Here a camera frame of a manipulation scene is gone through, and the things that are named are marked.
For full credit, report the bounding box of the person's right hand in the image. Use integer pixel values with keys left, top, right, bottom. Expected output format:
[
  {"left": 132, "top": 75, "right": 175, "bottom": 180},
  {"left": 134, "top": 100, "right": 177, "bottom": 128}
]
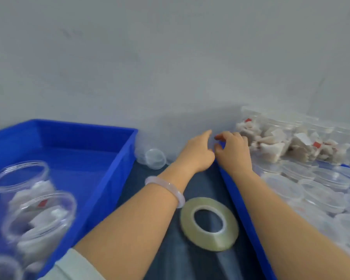
[{"left": 213, "top": 131, "right": 255, "bottom": 175}]

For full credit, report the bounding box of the person's left hand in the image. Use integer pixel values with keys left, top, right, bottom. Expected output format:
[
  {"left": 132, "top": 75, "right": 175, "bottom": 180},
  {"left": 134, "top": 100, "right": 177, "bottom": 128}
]
[{"left": 175, "top": 129, "right": 216, "bottom": 174}]

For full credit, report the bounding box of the person's right forearm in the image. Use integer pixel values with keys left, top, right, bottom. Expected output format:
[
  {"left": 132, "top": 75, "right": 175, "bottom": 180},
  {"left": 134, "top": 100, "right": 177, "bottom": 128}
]
[{"left": 236, "top": 168, "right": 350, "bottom": 280}]

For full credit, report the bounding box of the person's left forearm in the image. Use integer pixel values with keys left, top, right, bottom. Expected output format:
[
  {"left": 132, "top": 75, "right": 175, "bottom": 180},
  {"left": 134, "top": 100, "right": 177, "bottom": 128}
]
[{"left": 73, "top": 164, "right": 193, "bottom": 280}]

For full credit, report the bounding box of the clear jar with white packets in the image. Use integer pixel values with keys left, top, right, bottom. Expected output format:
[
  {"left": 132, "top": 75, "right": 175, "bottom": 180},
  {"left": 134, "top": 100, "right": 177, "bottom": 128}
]
[
  {"left": 1, "top": 191, "right": 78, "bottom": 267},
  {"left": 0, "top": 254, "right": 24, "bottom": 280},
  {"left": 289, "top": 116, "right": 336, "bottom": 164},
  {"left": 323, "top": 124, "right": 350, "bottom": 166},
  {"left": 236, "top": 107, "right": 269, "bottom": 152},
  {"left": 0, "top": 160, "right": 56, "bottom": 208},
  {"left": 258, "top": 114, "right": 298, "bottom": 164}
]

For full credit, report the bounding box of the clear round plastic lid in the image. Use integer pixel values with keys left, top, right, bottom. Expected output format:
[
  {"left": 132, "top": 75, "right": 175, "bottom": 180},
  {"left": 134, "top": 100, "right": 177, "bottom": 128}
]
[{"left": 144, "top": 148, "right": 167, "bottom": 170}]

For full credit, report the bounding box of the stack of clear lids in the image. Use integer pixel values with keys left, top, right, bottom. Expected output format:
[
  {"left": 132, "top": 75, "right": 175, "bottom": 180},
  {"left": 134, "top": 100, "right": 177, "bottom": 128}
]
[{"left": 134, "top": 132, "right": 153, "bottom": 165}]

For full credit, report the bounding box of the clear adhesive tape roll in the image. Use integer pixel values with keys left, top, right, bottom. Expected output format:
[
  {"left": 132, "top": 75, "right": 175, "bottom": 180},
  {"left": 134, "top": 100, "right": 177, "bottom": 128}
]
[{"left": 180, "top": 197, "right": 240, "bottom": 252}]

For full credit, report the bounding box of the pale sleeve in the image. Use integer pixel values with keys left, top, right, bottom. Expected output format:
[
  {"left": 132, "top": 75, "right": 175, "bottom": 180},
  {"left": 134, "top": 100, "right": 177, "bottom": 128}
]
[{"left": 38, "top": 248, "right": 106, "bottom": 280}]

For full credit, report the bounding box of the pale pink bangle bracelet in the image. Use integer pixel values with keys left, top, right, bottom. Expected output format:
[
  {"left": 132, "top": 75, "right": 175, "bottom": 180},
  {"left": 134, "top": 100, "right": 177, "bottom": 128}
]
[{"left": 145, "top": 176, "right": 186, "bottom": 209}]

